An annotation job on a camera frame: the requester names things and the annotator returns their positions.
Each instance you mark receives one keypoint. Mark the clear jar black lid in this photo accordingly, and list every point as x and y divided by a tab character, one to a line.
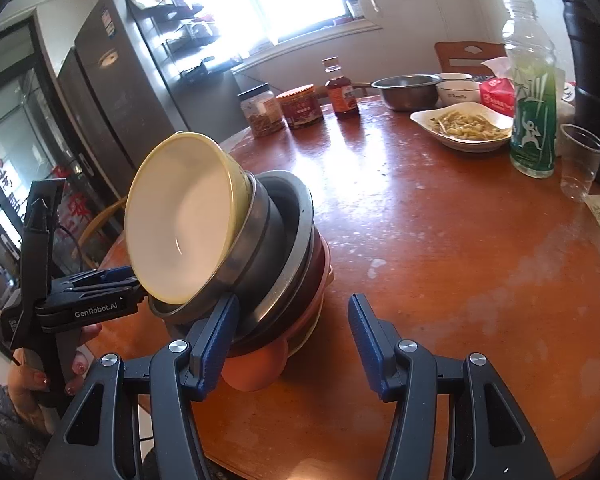
262	115

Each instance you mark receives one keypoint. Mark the small windowsill container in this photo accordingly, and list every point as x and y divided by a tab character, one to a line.
353	10

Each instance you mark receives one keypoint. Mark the orange plastic plate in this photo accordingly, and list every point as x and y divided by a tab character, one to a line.
252	370

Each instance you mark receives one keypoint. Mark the grey refrigerator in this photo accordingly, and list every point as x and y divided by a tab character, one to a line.
130	85

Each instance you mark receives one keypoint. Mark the wide steel bowl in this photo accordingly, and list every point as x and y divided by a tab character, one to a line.
300	220

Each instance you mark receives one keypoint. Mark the red label jar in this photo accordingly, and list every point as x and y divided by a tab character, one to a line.
300	107

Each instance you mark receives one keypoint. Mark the clear plastic cup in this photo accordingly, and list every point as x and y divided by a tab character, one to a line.
580	160

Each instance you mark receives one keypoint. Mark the small steel basin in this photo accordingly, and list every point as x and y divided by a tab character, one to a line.
405	92

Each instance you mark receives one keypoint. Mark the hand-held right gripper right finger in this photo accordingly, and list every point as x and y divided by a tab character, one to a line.
370	350

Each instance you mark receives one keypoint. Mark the green label plastic bottle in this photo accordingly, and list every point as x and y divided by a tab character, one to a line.
532	120

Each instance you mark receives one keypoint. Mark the deep steel bowl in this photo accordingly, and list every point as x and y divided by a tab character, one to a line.
262	240

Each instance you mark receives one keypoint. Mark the wooden chair carved backrest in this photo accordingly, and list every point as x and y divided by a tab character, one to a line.
467	55

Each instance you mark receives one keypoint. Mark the white ceramic bowl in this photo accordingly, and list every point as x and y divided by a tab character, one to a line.
457	91

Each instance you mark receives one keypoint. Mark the red tissue pack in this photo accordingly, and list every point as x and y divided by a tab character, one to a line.
497	95

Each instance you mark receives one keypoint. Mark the brown sauce bottle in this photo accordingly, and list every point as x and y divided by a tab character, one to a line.
341	95

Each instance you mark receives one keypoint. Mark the yellow enamel bowl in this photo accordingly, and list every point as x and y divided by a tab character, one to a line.
180	220

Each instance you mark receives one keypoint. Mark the black wall shelf rack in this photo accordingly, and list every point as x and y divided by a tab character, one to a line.
190	30

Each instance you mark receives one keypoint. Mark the black thermos flask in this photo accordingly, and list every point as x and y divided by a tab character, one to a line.
595	85

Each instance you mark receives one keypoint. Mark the curved wooden armchair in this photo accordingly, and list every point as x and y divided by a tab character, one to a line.
97	222

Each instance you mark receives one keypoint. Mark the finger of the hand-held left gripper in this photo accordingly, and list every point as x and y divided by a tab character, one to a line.
115	276
110	292

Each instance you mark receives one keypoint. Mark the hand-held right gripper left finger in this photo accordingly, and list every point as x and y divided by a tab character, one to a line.
215	350

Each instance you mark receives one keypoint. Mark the glass door red lettering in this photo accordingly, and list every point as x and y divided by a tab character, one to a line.
10	160

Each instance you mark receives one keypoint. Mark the person's left hand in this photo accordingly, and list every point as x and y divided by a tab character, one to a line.
87	345

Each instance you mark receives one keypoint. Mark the white dish with food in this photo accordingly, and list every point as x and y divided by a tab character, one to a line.
460	127

